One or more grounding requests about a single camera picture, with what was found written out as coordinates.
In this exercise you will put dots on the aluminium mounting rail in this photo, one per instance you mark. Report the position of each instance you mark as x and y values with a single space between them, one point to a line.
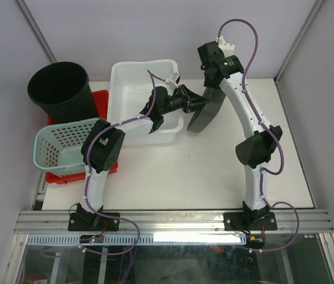
310 221

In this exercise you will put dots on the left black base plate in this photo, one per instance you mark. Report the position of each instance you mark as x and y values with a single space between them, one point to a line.
82 220

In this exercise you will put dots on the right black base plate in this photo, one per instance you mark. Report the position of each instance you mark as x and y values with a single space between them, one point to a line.
240 221

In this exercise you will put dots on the white slotted cable duct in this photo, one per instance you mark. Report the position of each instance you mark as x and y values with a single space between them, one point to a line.
157 239

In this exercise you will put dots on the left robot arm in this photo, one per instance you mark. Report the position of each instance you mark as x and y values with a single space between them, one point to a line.
102 146

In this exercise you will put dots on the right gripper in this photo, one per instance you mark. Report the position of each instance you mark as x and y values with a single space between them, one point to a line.
209 53

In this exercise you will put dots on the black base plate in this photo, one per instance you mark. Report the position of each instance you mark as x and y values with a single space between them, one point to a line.
240 221
82 220

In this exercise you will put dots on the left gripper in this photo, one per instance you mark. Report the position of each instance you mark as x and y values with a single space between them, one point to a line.
186 97

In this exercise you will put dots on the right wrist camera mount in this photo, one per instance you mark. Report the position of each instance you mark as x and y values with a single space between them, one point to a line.
228 49

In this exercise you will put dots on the left aluminium frame post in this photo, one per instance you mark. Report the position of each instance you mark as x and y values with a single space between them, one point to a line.
35 29

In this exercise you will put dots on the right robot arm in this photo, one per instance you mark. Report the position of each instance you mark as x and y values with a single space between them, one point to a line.
224 77

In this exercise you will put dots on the black plastic bucket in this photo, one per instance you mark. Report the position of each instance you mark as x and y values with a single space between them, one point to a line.
62 91

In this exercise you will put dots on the light blue perforated basket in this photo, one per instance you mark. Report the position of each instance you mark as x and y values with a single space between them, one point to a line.
57 148

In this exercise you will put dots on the right aluminium frame post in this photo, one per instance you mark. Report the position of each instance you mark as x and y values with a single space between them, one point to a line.
310 18

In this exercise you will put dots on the white plastic tub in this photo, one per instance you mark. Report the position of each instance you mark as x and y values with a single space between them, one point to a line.
130 89

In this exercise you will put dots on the grey-green plastic tray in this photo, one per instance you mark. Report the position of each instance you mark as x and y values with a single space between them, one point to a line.
204 116

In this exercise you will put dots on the aluminium frame post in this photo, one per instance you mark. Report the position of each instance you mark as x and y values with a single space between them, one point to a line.
310 18
35 29

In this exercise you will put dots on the red plastic tray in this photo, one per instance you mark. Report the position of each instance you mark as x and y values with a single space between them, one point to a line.
101 102

